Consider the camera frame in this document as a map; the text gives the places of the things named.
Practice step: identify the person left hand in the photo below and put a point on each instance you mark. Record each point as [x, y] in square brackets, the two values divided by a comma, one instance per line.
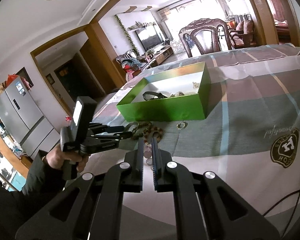
[56, 158]

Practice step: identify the plaid tablecloth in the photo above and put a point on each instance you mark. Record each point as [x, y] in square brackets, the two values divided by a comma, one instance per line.
[251, 136]

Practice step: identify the flat screen television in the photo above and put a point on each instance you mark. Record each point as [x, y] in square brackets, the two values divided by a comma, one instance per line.
[150, 36]

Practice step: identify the white baby fence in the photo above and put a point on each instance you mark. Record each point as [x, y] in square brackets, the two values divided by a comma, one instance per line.
[177, 46]

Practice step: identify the gold brooch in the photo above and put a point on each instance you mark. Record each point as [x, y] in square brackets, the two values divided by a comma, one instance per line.
[196, 85]

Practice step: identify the person left forearm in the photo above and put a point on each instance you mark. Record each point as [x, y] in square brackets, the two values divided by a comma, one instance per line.
[43, 183]

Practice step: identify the wooden tv cabinet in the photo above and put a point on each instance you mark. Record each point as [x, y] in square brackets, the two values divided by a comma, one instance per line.
[161, 56]

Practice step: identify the silver refrigerator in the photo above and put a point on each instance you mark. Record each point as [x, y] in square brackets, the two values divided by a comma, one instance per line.
[24, 120]

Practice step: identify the white wrist watch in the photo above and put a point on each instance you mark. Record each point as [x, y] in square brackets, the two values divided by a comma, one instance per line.
[186, 89]

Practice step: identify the carved wooden chair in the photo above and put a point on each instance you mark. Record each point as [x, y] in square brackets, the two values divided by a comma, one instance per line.
[204, 35]

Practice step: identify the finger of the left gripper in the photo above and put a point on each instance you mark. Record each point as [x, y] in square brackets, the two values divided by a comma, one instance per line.
[110, 139]
[98, 128]

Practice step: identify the black wrist watch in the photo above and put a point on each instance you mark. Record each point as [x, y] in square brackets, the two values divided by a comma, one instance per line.
[150, 95]

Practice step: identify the armchair with clothes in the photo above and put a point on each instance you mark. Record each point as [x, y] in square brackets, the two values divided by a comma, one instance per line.
[131, 64]

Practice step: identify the green ivy garland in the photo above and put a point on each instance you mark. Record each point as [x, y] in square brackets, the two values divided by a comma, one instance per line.
[127, 35]

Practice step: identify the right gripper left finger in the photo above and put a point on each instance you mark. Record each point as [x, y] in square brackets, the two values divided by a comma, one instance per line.
[90, 208]

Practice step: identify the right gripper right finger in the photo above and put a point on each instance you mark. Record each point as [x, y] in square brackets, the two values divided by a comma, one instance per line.
[205, 206]

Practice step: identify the wooden sofa with cushions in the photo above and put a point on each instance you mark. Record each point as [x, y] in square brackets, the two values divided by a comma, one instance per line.
[242, 35]

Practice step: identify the green cardboard box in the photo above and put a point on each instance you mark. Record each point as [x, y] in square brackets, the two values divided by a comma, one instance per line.
[189, 107]

